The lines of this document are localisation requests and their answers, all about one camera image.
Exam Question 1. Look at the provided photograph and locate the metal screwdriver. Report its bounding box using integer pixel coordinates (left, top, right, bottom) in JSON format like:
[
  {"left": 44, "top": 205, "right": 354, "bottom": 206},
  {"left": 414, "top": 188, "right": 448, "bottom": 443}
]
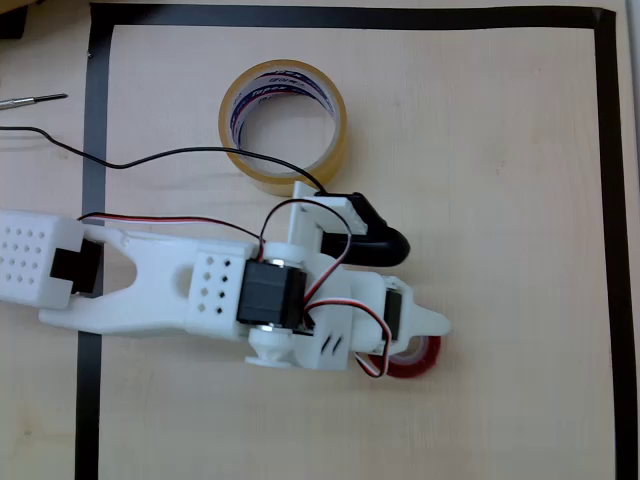
[{"left": 0, "top": 92, "right": 69, "bottom": 112}]

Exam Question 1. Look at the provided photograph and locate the black webcam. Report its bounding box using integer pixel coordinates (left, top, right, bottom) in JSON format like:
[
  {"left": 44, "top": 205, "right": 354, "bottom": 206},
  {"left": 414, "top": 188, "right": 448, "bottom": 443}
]
[{"left": 319, "top": 191, "right": 412, "bottom": 269}]

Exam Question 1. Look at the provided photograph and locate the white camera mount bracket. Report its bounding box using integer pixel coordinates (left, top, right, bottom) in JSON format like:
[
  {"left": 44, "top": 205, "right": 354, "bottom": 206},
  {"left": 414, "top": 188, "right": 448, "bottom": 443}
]
[{"left": 288, "top": 180, "right": 370, "bottom": 261}]

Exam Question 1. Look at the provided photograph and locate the small red tape roll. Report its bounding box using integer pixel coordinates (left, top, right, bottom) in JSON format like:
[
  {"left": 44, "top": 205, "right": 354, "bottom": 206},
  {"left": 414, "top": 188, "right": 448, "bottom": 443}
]
[{"left": 366, "top": 335, "right": 443, "bottom": 380}]

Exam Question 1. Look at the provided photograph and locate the red white black servo wire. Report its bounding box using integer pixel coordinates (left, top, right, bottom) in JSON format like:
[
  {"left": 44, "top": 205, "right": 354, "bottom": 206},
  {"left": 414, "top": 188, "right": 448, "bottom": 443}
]
[
  {"left": 77, "top": 212, "right": 268, "bottom": 262},
  {"left": 259, "top": 198, "right": 395, "bottom": 380}
]

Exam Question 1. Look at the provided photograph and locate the large yellowish packing tape roll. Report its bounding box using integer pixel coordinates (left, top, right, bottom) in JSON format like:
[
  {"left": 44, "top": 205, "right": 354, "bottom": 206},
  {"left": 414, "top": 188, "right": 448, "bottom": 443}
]
[{"left": 217, "top": 59, "right": 348, "bottom": 198}]

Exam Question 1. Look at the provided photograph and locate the black box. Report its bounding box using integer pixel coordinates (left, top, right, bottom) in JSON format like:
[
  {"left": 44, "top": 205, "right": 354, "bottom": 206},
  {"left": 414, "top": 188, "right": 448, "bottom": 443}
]
[{"left": 0, "top": 0, "right": 29, "bottom": 41}]

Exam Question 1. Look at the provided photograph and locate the thin black camera cable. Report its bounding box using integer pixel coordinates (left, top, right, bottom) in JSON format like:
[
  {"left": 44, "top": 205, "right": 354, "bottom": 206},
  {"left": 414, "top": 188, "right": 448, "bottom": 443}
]
[{"left": 0, "top": 125, "right": 327, "bottom": 195}]

